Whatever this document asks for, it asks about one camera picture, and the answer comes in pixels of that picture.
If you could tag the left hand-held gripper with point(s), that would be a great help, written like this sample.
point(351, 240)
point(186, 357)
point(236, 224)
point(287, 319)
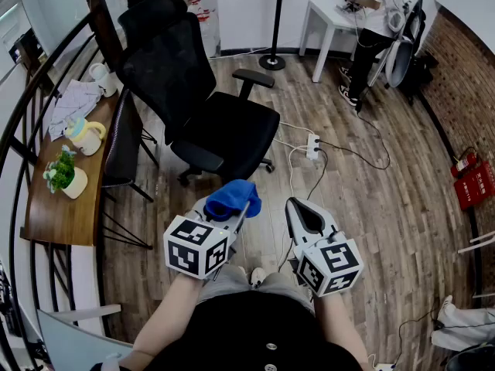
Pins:
point(185, 247)

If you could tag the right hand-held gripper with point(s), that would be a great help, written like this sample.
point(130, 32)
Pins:
point(332, 265)

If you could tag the blue cloth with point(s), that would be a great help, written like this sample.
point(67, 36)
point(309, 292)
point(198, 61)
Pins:
point(232, 195)

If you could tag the black mesh office chair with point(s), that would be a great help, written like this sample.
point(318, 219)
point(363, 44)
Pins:
point(162, 72)

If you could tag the person's right forearm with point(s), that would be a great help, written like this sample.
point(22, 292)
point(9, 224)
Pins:
point(336, 323)

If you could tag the person's left forearm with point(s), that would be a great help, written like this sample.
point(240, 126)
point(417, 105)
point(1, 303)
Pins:
point(170, 319)

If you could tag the black wheeled chair base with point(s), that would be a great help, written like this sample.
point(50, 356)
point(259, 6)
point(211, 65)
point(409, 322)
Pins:
point(189, 176)

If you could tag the black chair armrest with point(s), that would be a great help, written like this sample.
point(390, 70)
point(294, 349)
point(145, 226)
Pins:
point(253, 77)
point(197, 157)

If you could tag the person's white shoe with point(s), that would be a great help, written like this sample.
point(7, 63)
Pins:
point(257, 276)

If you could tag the black chair seat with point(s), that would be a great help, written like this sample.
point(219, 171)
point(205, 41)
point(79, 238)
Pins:
point(239, 130)

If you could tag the dark chair with patterned trim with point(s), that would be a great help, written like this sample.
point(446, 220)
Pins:
point(121, 141)

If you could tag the person's black shirt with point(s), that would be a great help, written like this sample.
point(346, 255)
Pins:
point(251, 331)

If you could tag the cream pitcher with blue lid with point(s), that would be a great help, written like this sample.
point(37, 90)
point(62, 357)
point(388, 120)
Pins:
point(87, 137)

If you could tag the green plant in cream pot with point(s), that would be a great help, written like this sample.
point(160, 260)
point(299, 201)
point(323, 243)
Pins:
point(63, 176)

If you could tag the wooden table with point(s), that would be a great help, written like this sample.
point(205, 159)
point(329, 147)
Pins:
point(58, 218)

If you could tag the red fire extinguisher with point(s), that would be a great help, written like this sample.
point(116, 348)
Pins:
point(464, 162)

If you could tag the red fire equipment box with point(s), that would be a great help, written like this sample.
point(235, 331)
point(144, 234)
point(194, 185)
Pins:
point(475, 188)

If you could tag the white jug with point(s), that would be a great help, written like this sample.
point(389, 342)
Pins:
point(103, 79)

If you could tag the white checked fabric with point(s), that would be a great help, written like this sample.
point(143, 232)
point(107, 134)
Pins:
point(73, 103)

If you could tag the black backpack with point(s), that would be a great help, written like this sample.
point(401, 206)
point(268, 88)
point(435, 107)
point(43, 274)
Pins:
point(419, 73)

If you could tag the grey office chair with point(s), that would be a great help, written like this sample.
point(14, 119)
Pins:
point(402, 56)

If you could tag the black coat stand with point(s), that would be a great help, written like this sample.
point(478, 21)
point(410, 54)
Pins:
point(275, 25)

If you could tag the white desk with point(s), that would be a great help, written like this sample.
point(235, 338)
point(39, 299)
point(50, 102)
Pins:
point(69, 342)

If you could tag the white table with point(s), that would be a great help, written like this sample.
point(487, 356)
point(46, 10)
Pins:
point(328, 18)

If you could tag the black mesh chair headrest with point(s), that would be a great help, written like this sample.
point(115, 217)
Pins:
point(151, 14)

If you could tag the black curved railing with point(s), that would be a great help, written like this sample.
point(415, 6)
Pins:
point(49, 60)

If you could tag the dark wooden railing post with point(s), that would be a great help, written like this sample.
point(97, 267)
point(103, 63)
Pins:
point(102, 25)

